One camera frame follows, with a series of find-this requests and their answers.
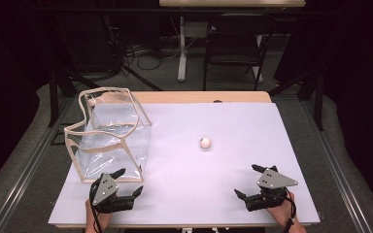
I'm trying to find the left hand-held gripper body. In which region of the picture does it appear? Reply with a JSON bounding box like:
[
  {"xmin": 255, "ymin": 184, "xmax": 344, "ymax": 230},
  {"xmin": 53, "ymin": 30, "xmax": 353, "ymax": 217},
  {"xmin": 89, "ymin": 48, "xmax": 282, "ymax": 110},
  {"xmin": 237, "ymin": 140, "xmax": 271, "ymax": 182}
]
[{"xmin": 89, "ymin": 172, "xmax": 134, "ymax": 214}]

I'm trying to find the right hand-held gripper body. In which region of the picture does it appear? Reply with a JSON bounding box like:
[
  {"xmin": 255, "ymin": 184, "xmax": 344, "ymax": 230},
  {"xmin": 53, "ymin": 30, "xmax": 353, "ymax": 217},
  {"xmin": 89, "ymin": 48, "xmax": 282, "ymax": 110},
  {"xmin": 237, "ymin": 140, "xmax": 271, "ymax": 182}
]
[{"xmin": 244, "ymin": 164, "xmax": 299, "ymax": 214}]

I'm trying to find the clear bag with beige trim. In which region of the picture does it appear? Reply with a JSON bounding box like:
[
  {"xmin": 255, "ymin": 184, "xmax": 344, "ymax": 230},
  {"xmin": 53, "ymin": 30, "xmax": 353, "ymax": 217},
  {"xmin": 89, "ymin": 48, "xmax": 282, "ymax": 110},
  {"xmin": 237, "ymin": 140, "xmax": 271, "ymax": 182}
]
[{"xmin": 63, "ymin": 86, "xmax": 153, "ymax": 184}]

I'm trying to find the cream white ball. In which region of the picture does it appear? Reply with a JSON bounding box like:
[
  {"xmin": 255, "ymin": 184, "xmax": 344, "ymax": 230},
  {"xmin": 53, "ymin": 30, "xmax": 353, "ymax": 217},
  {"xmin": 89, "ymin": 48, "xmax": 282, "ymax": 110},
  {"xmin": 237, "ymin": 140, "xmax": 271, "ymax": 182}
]
[{"xmin": 199, "ymin": 136, "xmax": 212, "ymax": 150}]

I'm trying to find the person's left hand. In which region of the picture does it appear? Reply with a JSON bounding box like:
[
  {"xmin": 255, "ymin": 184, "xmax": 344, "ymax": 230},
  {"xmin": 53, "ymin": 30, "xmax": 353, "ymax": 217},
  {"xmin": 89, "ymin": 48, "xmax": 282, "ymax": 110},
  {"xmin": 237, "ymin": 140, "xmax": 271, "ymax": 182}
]
[{"xmin": 85, "ymin": 199, "xmax": 113, "ymax": 228}]

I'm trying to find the person's right hand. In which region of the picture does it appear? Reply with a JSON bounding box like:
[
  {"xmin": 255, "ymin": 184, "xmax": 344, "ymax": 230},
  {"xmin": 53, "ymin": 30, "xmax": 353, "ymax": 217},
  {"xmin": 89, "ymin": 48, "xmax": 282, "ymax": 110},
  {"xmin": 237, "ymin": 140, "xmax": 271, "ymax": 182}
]
[{"xmin": 266, "ymin": 192, "xmax": 301, "ymax": 228}]

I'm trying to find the white table mat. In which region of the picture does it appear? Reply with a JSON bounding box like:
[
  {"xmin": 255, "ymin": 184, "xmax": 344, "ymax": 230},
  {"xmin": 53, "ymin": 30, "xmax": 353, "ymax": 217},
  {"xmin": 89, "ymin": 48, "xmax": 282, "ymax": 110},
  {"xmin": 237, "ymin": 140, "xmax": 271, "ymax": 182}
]
[{"xmin": 48, "ymin": 102, "xmax": 321, "ymax": 227}]

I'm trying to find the black metal stand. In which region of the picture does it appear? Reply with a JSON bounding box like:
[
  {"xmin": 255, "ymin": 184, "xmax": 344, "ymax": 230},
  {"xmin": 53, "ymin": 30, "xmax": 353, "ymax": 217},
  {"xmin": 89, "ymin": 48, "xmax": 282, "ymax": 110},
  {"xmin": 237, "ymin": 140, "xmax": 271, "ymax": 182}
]
[
  {"xmin": 48, "ymin": 68, "xmax": 93, "ymax": 128},
  {"xmin": 268, "ymin": 69, "xmax": 325, "ymax": 132}
]

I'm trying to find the black folding chair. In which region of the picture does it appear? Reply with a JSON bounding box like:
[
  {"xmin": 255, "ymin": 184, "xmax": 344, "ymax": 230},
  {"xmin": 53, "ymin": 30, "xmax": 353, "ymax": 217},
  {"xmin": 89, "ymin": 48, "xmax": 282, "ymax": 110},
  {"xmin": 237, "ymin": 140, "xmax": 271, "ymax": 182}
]
[{"xmin": 202, "ymin": 13, "xmax": 277, "ymax": 92}]

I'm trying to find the white desk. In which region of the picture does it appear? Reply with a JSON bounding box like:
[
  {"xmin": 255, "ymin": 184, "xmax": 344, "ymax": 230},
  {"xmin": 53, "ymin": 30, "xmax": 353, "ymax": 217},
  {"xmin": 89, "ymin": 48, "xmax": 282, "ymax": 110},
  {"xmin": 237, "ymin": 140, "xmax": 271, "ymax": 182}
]
[{"xmin": 158, "ymin": 0, "xmax": 307, "ymax": 83}]

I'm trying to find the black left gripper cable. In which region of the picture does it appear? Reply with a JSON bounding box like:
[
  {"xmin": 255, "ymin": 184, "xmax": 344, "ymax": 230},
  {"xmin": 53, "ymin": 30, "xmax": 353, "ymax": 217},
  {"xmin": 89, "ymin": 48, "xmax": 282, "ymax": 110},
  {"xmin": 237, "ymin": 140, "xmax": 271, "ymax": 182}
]
[{"xmin": 88, "ymin": 184, "xmax": 104, "ymax": 233}]

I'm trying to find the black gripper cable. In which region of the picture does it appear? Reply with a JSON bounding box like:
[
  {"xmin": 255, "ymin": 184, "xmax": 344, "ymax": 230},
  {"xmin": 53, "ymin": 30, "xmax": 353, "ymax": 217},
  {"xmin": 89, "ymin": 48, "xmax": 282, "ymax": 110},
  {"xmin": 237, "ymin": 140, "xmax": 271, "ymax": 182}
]
[
  {"xmin": 282, "ymin": 192, "xmax": 297, "ymax": 233},
  {"xmin": 88, "ymin": 184, "xmax": 104, "ymax": 233}
]

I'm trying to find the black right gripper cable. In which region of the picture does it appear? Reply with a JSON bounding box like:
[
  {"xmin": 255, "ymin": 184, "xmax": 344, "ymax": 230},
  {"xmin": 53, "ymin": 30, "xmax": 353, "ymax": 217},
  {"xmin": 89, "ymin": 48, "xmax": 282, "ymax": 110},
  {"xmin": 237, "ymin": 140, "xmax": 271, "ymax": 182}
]
[{"xmin": 282, "ymin": 192, "xmax": 297, "ymax": 233}]

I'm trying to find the aluminium floor rail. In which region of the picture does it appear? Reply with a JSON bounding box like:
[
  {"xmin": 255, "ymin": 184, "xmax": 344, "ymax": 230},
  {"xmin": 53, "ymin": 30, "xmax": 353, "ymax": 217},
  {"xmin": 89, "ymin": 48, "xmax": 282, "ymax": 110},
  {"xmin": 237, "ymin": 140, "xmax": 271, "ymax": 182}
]
[
  {"xmin": 0, "ymin": 96, "xmax": 76, "ymax": 233},
  {"xmin": 299, "ymin": 100, "xmax": 373, "ymax": 233}
]

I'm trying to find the bundle of floor cables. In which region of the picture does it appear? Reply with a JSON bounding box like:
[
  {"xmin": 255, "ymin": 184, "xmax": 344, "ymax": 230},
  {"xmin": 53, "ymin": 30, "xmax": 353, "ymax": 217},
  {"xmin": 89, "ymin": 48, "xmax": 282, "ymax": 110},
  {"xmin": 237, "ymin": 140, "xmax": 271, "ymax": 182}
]
[{"xmin": 121, "ymin": 33, "xmax": 183, "ymax": 72}]

